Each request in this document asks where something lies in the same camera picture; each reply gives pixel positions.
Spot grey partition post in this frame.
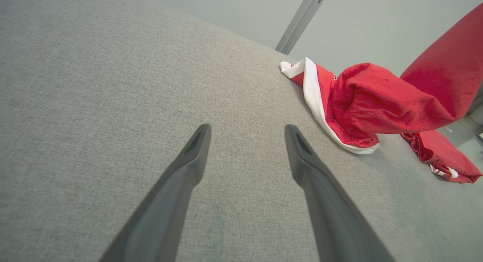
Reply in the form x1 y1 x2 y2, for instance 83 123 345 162
275 0 331 55

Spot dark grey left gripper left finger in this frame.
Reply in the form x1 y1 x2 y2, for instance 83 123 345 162
99 123 212 262

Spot red shorts with white trim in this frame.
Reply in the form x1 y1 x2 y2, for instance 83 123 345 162
280 2 483 155

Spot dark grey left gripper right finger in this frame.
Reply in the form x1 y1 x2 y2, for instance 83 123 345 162
284 124 395 262

